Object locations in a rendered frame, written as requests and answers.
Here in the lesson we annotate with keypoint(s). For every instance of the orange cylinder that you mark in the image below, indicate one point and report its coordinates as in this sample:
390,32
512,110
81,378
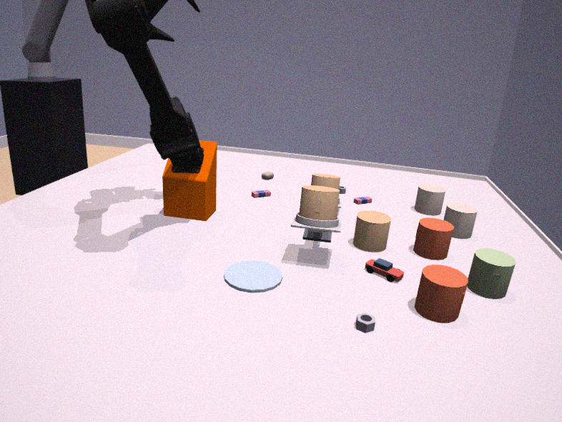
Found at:
440,294
432,240

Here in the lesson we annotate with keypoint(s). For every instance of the red toy car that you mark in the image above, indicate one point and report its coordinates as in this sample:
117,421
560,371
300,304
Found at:
384,268

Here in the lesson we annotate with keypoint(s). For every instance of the tan cylinder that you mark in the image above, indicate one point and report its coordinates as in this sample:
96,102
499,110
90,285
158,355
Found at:
319,203
324,180
371,231

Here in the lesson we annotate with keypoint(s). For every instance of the pink and blue eraser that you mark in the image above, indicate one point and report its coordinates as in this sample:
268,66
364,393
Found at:
362,200
261,193

